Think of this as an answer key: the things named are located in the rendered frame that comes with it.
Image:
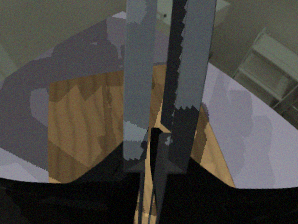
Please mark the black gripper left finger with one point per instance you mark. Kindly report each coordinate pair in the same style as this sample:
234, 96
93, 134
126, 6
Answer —
104, 195

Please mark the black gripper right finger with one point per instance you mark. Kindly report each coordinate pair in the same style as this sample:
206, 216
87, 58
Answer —
199, 197

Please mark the light wooden board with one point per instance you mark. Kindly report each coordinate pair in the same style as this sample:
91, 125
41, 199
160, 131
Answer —
85, 125

